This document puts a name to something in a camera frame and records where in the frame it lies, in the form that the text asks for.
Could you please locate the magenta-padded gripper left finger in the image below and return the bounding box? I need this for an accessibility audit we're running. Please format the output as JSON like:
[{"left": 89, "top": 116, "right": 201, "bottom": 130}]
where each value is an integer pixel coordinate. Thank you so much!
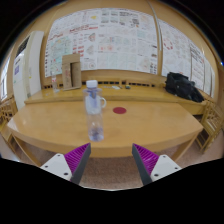
[{"left": 40, "top": 142, "right": 92, "bottom": 185}]

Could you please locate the white door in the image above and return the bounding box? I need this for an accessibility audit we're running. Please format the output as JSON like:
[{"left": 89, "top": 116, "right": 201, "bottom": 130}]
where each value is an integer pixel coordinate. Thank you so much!
[{"left": 13, "top": 30, "right": 45, "bottom": 110}]

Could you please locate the flat round red coaster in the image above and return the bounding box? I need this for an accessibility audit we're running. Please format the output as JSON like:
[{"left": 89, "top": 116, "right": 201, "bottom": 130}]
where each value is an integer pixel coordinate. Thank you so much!
[{"left": 112, "top": 106, "right": 128, "bottom": 115}]

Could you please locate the narrow wall poster sheet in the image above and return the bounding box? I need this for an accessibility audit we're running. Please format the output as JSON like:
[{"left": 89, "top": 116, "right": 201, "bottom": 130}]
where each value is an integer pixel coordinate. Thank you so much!
[{"left": 157, "top": 19, "right": 206, "bottom": 91}]

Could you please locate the large wall poster sheet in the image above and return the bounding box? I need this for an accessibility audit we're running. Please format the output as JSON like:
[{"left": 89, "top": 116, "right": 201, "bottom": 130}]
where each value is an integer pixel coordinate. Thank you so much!
[{"left": 43, "top": 7, "right": 159, "bottom": 76}]

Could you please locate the black bag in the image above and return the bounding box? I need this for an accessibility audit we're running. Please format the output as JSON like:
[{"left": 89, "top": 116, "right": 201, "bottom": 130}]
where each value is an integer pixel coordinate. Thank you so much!
[{"left": 164, "top": 71, "right": 205, "bottom": 104}]

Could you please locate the cardboard arch model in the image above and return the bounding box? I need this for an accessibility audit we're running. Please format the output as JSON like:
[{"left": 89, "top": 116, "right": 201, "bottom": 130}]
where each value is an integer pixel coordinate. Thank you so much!
[{"left": 61, "top": 53, "right": 83, "bottom": 91}]

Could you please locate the small clear drink bottle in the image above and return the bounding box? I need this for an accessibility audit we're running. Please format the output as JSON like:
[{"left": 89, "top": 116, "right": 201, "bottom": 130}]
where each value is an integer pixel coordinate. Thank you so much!
[{"left": 50, "top": 71, "right": 61, "bottom": 94}]

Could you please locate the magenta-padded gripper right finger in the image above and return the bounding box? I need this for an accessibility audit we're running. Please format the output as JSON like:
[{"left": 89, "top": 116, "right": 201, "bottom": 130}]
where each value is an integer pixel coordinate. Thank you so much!
[{"left": 131, "top": 143, "right": 183, "bottom": 186}]

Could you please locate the clear plastic water bottle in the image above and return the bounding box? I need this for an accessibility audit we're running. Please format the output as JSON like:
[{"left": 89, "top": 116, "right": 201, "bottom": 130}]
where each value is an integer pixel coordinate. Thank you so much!
[{"left": 82, "top": 79, "right": 105, "bottom": 143}]

